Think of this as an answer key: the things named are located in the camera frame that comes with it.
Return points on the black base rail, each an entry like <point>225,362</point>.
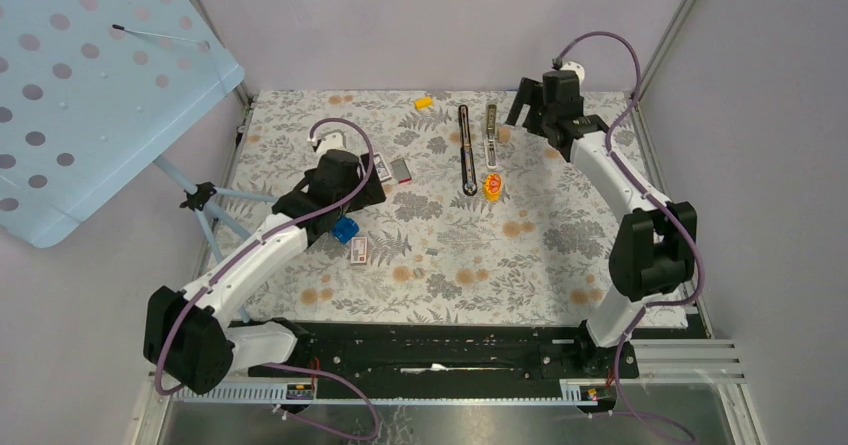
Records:
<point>442,362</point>

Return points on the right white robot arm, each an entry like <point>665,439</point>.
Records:
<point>651,254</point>

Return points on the white beige stapler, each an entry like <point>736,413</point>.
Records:
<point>491,136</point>

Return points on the blue yellow toy car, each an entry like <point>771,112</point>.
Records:
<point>345,229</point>

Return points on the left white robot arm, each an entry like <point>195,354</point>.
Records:
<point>188,332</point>

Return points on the blue playing card box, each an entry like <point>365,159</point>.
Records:
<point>382,169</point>

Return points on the blue perforated stand panel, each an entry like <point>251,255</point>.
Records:
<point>92,92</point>

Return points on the yellow butterfly toy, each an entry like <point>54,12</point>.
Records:
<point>493,186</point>

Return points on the yellow small block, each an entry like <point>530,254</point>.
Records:
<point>423,102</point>

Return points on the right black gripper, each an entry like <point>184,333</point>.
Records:
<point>529,93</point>

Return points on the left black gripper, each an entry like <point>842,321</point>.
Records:
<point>374,195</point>

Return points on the floral table mat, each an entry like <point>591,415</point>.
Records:
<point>536,256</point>

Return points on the tan small cube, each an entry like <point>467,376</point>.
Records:
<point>504,134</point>

